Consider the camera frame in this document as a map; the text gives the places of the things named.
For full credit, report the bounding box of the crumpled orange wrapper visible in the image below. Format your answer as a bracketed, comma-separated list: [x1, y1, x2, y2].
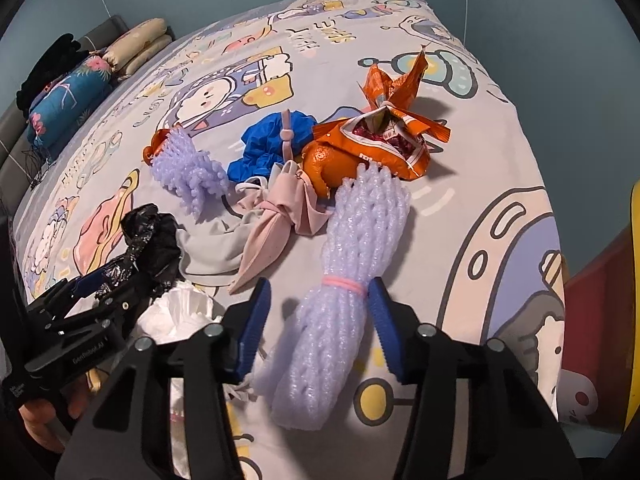
[359, 45, 427, 113]

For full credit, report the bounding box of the cartoon printed bed sheet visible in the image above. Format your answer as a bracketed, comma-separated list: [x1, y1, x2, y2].
[10, 0, 570, 480]

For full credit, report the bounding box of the small white foam net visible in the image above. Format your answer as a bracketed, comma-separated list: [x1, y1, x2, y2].
[150, 127, 232, 222]

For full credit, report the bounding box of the orange snack bag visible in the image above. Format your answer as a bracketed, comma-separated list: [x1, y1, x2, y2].
[312, 109, 452, 182]

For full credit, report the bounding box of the person's left hand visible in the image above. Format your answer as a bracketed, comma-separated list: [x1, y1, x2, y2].
[19, 374, 92, 454]

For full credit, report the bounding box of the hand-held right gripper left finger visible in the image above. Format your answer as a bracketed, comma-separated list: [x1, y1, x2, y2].
[55, 279, 274, 480]

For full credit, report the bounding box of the small orange peel piece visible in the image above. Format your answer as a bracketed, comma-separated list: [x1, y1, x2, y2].
[142, 129, 174, 166]

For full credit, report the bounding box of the mandarin orange peel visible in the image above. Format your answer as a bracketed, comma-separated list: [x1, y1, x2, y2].
[300, 142, 367, 199]

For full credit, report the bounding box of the long white foam net bundle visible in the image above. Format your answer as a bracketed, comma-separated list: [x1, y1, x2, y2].
[252, 165, 414, 432]

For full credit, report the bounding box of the black plastic bag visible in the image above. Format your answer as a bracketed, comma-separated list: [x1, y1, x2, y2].
[94, 204, 182, 312]

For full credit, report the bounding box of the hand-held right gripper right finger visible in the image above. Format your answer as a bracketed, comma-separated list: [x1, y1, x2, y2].
[369, 277, 584, 480]

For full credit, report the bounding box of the blue floral pillow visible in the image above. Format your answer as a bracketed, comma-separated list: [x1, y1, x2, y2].
[27, 55, 116, 162]

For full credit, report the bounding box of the blue plastic bag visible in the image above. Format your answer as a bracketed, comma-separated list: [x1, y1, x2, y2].
[227, 111, 319, 184]

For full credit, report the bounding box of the beige pillow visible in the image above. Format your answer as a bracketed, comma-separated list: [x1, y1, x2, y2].
[102, 17, 169, 69]
[120, 35, 175, 80]

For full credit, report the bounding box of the red stool with yellow rim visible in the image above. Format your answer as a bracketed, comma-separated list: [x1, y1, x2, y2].
[562, 179, 640, 436]

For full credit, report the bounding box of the pink rubber band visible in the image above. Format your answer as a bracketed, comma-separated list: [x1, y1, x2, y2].
[322, 275, 369, 294]

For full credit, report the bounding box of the black cloth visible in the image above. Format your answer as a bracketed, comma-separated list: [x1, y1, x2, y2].
[15, 34, 92, 114]

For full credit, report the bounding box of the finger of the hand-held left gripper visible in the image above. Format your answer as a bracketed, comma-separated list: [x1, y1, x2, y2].
[47, 290, 153, 341]
[26, 266, 126, 321]

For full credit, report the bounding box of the pink cloth with strap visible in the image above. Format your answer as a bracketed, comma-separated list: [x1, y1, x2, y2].
[227, 109, 336, 297]

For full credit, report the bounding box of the grey cloth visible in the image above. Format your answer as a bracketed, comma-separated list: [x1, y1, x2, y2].
[175, 210, 262, 289]

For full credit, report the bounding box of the white tissue paper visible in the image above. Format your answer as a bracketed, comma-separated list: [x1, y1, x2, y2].
[132, 280, 225, 347]

